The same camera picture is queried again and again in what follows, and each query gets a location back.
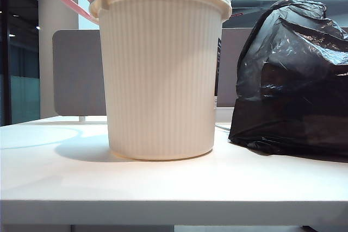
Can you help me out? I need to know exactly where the black glass door frame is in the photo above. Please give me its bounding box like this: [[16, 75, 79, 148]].
[[0, 0, 13, 126]]

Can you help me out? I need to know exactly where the metal desk cable flap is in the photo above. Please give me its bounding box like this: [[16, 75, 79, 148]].
[[215, 106, 234, 121]]

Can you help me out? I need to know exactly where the black plastic garbage bag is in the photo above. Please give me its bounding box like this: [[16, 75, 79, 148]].
[[227, 0, 348, 162]]

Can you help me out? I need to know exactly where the grey rounded desk divider panel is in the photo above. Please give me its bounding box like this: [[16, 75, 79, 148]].
[[52, 29, 107, 116]]

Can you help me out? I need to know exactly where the white ribbed plastic trash can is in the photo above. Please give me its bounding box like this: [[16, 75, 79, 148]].
[[89, 0, 232, 161]]

